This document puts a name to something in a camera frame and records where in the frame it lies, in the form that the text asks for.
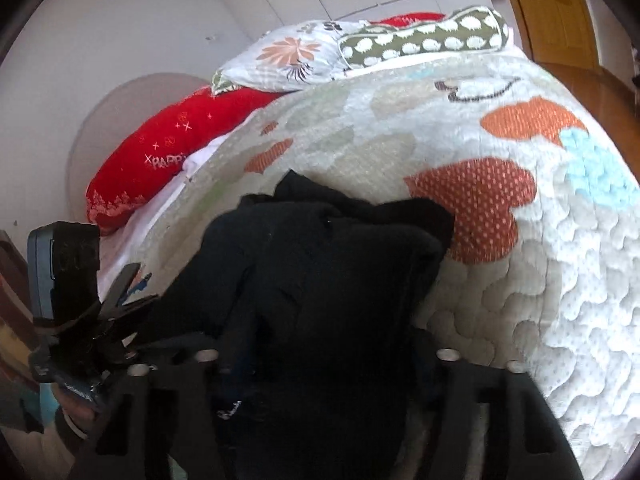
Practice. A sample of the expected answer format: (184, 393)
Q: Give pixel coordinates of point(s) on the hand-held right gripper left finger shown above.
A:
(200, 385)

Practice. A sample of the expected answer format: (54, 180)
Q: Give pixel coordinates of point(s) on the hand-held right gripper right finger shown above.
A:
(452, 385)

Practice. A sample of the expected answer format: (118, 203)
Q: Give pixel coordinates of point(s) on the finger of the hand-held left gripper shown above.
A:
(137, 305)
(122, 287)

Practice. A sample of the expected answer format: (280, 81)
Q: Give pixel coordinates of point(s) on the black pants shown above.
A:
(325, 285)

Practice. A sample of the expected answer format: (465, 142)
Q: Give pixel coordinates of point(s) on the person's left forearm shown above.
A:
(72, 435)

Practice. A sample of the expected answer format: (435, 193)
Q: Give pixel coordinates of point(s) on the person's left hand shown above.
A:
(80, 405)

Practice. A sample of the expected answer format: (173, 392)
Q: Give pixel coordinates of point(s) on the white bed sheet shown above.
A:
(150, 210)

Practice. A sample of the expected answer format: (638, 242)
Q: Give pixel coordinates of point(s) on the quilted heart-print bedspread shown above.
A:
(500, 260)

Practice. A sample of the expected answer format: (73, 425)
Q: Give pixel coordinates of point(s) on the red embroidered pillow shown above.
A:
(165, 155)

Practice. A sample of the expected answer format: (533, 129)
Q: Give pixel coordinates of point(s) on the rounded pale headboard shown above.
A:
(100, 120)

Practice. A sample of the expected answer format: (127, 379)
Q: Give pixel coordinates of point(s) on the white floral pillow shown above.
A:
(290, 55)

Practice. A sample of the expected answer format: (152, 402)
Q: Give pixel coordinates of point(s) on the green dotted bolster pillow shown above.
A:
(425, 37)

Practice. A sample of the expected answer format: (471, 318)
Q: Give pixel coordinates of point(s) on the wooden door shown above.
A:
(550, 10)

